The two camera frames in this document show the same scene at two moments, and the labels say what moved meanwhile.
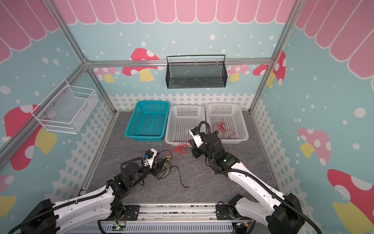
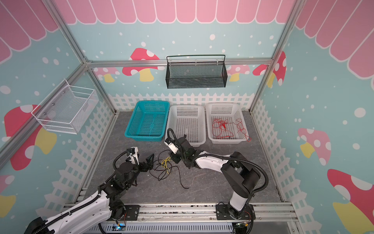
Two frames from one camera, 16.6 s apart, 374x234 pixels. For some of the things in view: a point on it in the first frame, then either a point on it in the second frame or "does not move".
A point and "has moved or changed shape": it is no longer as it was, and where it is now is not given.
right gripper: [200, 149] to [178, 155]
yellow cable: [165, 165] does not move
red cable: [181, 148] has moved or changed shape
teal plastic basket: [148, 121] does not move
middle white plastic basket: [182, 118] does not move
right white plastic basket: [226, 118] does not move
